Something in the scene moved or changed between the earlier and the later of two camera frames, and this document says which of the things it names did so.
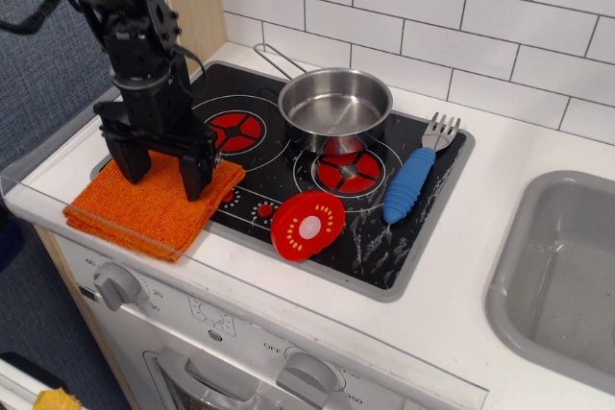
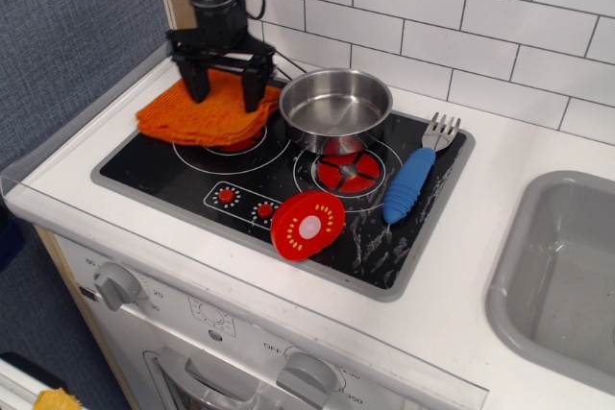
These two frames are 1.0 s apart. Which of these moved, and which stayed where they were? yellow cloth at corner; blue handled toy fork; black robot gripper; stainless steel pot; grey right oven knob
Moved: black robot gripper
Stayed: blue handled toy fork; stainless steel pot; yellow cloth at corner; grey right oven knob
